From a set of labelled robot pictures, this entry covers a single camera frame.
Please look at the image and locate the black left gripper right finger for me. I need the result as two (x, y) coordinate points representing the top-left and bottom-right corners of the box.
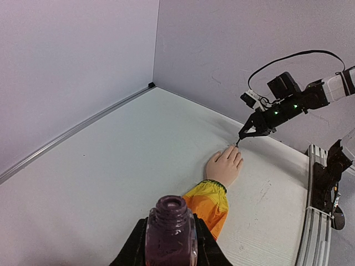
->
(194, 214), (232, 266)

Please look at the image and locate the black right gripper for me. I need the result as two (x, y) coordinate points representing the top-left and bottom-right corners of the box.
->
(239, 71), (329, 138)

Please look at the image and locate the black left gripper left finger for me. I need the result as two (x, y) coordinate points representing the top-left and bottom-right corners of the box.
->
(109, 218), (148, 266)

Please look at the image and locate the purple nail polish bottle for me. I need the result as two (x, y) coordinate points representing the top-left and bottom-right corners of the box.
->
(145, 195), (198, 266)

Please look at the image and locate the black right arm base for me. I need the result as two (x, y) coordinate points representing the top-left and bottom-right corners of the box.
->
(306, 139), (352, 231)

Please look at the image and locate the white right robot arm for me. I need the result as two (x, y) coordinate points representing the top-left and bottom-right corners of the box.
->
(239, 68), (354, 151)

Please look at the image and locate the mannequin hand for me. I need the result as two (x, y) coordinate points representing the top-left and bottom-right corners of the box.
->
(205, 146), (244, 188)

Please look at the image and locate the rainbow striped jacket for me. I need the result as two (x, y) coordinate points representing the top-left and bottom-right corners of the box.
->
(183, 180), (229, 240)

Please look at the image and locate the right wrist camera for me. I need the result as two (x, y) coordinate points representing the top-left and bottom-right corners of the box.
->
(240, 89), (267, 112)

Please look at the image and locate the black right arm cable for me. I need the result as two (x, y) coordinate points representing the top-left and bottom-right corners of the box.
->
(247, 49), (347, 92)

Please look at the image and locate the aluminium front rail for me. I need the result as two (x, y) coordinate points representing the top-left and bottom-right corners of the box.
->
(295, 144), (332, 266)

